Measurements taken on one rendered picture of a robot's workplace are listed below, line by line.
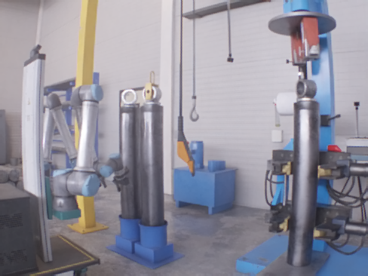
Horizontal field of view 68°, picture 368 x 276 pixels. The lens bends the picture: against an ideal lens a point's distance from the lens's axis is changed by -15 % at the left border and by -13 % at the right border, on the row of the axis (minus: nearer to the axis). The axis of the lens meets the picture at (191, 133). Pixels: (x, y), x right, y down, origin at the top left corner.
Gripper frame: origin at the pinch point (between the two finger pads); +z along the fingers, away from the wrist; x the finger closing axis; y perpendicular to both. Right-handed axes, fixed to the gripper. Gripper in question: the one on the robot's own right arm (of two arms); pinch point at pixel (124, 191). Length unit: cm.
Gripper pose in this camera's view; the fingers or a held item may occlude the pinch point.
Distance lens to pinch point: 255.3
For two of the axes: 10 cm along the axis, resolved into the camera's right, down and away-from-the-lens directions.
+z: 1.3, 9.0, 4.1
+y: -5.4, 4.1, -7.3
